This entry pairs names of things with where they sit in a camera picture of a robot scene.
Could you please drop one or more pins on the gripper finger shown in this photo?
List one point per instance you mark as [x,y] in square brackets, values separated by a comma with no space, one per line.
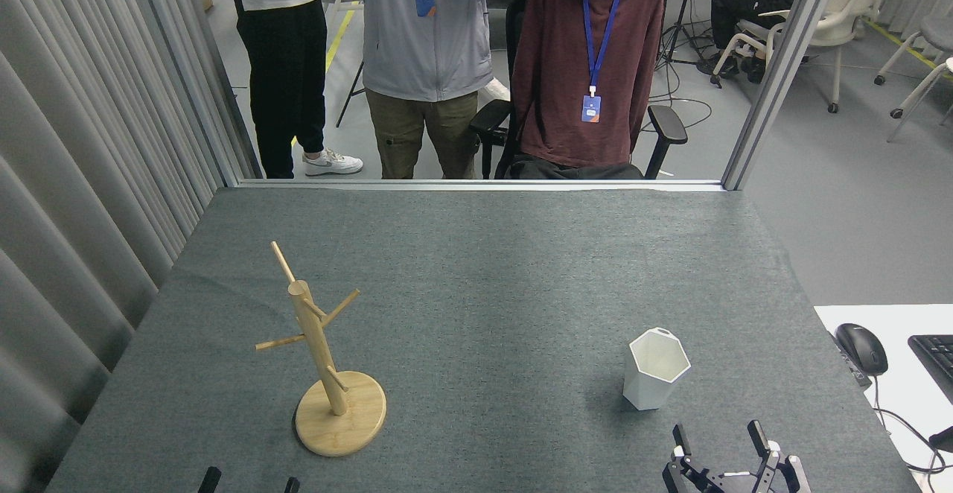
[758,437]
[682,439]
[291,486]
[209,482]

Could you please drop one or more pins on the white hexagonal cup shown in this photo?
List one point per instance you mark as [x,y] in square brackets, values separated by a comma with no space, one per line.
[655,385]

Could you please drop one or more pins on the wooden cup rack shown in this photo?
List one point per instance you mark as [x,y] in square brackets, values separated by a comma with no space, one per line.
[320,344]

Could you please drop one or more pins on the flat black device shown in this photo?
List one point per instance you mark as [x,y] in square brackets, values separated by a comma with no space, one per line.
[856,375]

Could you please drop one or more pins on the black computer mouse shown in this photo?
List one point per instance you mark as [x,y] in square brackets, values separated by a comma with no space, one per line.
[861,348]

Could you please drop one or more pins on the small black object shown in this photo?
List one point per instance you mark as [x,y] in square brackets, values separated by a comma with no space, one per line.
[944,439]

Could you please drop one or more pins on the black keyboard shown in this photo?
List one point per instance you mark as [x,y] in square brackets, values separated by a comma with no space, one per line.
[936,363]

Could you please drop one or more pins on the white desk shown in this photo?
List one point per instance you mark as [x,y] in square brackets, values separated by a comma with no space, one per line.
[916,314]

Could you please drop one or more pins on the grey felt table cover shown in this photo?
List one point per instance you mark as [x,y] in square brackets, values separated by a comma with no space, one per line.
[484,292]

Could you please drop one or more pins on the black office chair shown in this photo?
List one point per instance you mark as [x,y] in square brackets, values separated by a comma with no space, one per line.
[666,124]

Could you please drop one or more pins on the grey curtain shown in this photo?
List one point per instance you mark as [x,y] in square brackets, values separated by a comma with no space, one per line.
[74,180]

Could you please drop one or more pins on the white leg chair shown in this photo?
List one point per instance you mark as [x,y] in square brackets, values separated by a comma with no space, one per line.
[923,91]

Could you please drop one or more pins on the black stand leg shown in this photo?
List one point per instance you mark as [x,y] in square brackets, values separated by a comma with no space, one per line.
[350,94]

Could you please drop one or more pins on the standing person without badge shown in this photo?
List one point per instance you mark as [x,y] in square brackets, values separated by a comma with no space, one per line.
[283,68]

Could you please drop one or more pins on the seated person in background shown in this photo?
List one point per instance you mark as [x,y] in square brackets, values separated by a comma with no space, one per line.
[744,9]

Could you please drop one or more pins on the white chair with armrests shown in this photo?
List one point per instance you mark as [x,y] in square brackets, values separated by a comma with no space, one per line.
[849,9]

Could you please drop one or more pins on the black tripod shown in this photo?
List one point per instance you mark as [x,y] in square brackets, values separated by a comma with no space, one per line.
[689,1]

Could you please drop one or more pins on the grey seat chair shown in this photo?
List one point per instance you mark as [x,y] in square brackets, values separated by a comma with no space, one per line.
[939,31]

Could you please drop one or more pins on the standing person with badge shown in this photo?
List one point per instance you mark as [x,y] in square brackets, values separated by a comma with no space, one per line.
[424,61]

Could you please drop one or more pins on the silver frame rail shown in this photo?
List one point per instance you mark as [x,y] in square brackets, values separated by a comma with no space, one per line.
[476,185]

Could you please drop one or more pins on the silver frame post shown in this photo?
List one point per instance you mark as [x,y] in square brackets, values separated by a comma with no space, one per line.
[220,106]
[782,68]

